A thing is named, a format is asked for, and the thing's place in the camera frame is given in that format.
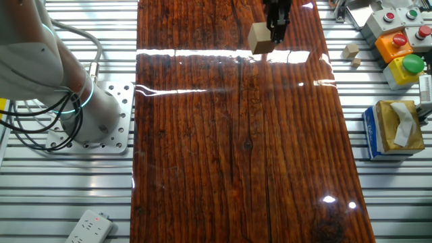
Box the glossy brown wood-grain board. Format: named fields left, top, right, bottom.
left=130, top=0, right=376, bottom=243

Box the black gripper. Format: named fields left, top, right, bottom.
left=263, top=0, right=293, bottom=44

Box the white tissue sheet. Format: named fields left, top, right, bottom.
left=389, top=102, right=416, bottom=148

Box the grey box red mushroom button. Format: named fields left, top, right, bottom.
left=403, top=24, right=432, bottom=53

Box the black base cable bundle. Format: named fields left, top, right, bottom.
left=0, top=92, right=84, bottom=152

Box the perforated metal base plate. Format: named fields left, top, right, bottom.
left=45, top=80, right=135, bottom=155

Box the silver vented device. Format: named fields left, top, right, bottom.
left=417, top=74, right=432, bottom=105

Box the yellow box green button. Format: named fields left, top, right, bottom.
left=383, top=53, right=426, bottom=91

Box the small wooden cube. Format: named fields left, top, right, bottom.
left=343, top=43, right=360, bottom=59

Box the grey box small red button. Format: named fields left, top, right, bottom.
left=360, top=8, right=402, bottom=47

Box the gold tissue box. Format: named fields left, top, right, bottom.
left=375, top=99, right=426, bottom=155

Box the blue white tissue pack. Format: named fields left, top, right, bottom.
left=362, top=105, right=423, bottom=161

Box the grey cable with metal plug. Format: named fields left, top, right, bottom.
left=50, top=19, right=103, bottom=84

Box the light wooden cube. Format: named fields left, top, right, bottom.
left=248, top=22, right=276, bottom=55

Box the white power strip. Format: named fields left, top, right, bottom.
left=63, top=209, right=114, bottom=243

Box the orange box red button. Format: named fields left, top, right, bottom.
left=374, top=30, right=414, bottom=64

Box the grey box green button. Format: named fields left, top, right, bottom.
left=396, top=6, right=425, bottom=28

